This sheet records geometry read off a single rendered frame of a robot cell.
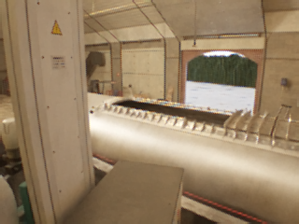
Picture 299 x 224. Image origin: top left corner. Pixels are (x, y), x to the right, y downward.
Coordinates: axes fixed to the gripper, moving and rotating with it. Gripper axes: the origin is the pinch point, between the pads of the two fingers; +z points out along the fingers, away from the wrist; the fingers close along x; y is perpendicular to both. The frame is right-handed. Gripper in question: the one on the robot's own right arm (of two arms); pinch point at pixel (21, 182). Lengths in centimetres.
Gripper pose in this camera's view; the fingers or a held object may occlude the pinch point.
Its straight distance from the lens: 140.6
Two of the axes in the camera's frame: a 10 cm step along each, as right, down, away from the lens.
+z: 0.0, 9.7, 2.4
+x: 2.6, -2.4, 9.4
